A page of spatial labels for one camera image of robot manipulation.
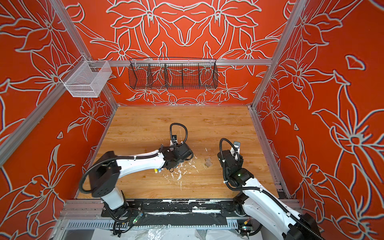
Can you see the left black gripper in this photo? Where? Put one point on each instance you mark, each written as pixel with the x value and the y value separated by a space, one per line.
pixel 183 160

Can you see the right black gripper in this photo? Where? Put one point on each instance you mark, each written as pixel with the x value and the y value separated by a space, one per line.
pixel 240 162

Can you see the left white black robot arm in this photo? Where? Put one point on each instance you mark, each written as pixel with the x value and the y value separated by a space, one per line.
pixel 100 180

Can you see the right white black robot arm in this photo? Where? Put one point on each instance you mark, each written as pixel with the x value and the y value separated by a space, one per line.
pixel 255 201

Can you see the clear plastic bin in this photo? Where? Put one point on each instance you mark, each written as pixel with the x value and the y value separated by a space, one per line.
pixel 86 79

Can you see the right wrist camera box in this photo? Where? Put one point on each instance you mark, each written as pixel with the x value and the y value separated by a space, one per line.
pixel 236 147

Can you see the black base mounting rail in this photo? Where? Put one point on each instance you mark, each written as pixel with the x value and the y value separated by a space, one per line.
pixel 214 213

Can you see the black wire mesh basket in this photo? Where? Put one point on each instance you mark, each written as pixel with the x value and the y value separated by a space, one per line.
pixel 173 74

